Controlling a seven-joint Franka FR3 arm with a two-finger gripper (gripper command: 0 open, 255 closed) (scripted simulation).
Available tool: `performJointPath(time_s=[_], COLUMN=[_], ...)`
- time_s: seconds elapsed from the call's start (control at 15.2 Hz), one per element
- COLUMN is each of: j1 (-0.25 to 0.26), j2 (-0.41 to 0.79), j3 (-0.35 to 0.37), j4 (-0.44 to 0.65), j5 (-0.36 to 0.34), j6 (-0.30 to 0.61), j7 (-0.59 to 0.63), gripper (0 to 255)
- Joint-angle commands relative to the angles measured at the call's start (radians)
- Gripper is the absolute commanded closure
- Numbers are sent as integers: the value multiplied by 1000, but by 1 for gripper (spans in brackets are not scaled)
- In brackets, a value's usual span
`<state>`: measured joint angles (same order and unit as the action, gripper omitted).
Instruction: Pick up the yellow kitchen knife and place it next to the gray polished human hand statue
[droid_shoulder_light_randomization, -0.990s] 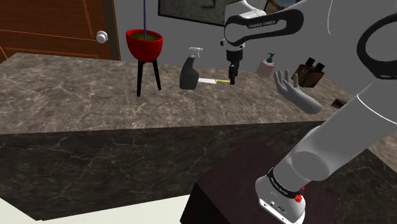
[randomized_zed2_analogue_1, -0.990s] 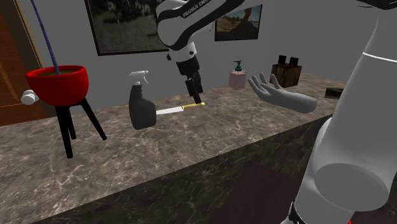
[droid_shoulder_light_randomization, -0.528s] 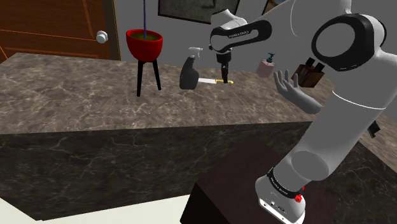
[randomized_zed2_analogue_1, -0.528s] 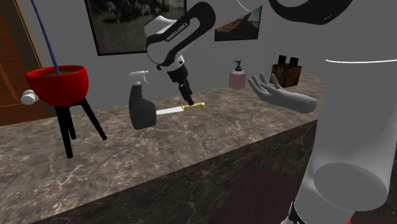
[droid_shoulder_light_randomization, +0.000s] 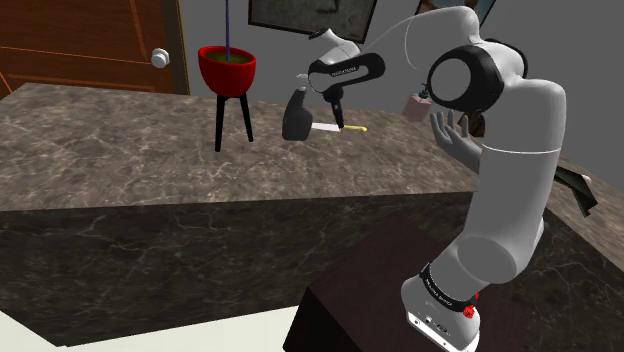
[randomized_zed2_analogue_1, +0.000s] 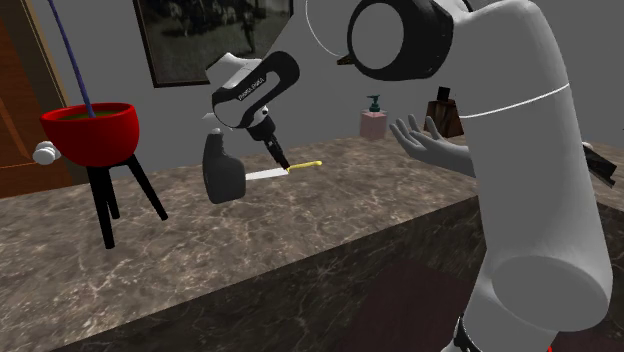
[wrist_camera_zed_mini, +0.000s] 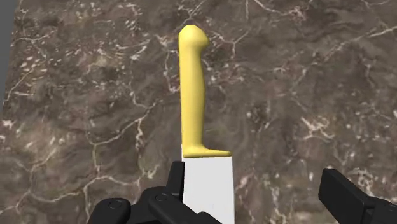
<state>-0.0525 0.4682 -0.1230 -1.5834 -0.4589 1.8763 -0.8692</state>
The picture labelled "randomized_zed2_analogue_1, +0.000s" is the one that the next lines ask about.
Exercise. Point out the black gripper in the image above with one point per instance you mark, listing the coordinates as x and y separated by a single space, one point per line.
267 137

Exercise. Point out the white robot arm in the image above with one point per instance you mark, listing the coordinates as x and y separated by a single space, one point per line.
526 170

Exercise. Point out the dark grey spray bottle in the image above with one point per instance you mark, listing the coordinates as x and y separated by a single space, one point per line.
223 175

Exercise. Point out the pink soap dispenser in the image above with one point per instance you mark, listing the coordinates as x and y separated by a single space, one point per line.
373 124

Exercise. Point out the grey hand sculpture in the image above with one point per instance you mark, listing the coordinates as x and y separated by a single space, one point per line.
434 148

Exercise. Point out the red planter on black legs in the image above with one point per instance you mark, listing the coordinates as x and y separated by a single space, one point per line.
92 134

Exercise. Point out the brown bottle with black cap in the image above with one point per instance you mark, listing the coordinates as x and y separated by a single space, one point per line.
444 117

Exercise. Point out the brown wooden door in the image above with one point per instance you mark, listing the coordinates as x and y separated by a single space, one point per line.
19 97

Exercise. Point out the black flat object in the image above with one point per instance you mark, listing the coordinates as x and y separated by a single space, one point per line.
600 168

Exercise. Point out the dark framed wall picture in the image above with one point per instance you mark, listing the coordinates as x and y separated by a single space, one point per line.
204 39

